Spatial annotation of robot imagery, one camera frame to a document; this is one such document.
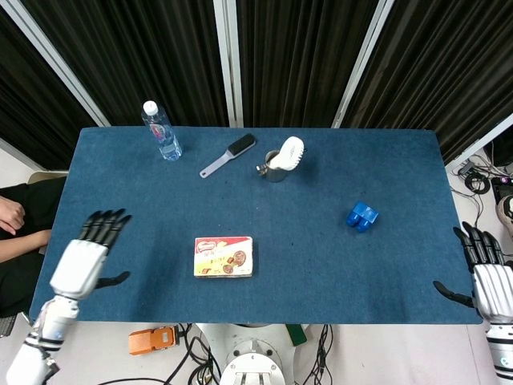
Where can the orange device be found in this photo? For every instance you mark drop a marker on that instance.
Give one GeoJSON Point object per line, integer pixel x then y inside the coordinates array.
{"type": "Point", "coordinates": [150, 341]}

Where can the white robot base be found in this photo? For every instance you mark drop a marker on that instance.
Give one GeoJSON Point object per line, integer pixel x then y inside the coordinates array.
{"type": "Point", "coordinates": [256, 357]}

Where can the blue toy block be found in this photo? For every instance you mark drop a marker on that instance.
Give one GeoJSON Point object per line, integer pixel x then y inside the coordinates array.
{"type": "Point", "coordinates": [362, 217]}

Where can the white handheld fan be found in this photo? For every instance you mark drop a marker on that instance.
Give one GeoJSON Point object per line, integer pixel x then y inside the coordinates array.
{"type": "Point", "coordinates": [289, 154]}

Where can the black pleated curtain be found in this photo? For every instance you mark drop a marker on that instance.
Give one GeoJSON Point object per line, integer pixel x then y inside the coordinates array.
{"type": "Point", "coordinates": [298, 60]}

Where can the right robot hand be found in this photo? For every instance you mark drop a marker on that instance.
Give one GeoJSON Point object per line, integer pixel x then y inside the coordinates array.
{"type": "Point", "coordinates": [491, 276]}

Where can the green object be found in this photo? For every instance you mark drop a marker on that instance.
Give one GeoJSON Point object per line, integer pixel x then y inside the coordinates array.
{"type": "Point", "coordinates": [296, 335]}

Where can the seated person in black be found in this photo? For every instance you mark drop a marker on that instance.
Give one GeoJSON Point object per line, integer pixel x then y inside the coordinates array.
{"type": "Point", "coordinates": [24, 248]}

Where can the grey partition frame post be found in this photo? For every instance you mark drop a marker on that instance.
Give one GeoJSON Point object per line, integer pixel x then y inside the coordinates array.
{"type": "Point", "coordinates": [229, 64]}

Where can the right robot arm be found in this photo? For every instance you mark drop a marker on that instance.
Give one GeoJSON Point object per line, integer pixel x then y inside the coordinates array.
{"type": "Point", "coordinates": [501, 347]}

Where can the cookie box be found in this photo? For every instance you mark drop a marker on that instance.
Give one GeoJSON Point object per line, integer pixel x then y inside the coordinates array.
{"type": "Point", "coordinates": [223, 256]}

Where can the blue table cloth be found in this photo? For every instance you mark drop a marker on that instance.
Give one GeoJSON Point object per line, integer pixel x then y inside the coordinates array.
{"type": "Point", "coordinates": [256, 248]}

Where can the metal cup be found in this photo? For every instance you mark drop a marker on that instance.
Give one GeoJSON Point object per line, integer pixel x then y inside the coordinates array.
{"type": "Point", "coordinates": [274, 168]}

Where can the person's hand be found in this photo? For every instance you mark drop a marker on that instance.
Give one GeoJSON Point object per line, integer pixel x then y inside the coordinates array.
{"type": "Point", "coordinates": [11, 214]}

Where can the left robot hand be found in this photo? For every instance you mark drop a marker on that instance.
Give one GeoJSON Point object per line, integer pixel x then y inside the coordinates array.
{"type": "Point", "coordinates": [80, 264]}

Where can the clear water bottle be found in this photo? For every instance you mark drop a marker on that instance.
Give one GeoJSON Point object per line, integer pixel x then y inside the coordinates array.
{"type": "Point", "coordinates": [162, 132]}

